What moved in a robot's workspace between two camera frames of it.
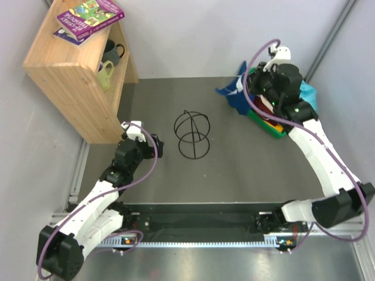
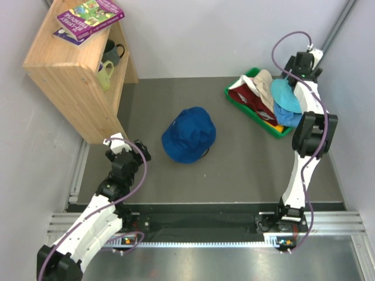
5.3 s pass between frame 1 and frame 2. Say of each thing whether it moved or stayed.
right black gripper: moved
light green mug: stayed
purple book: stayed
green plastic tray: stayed
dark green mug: stayed
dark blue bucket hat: moved
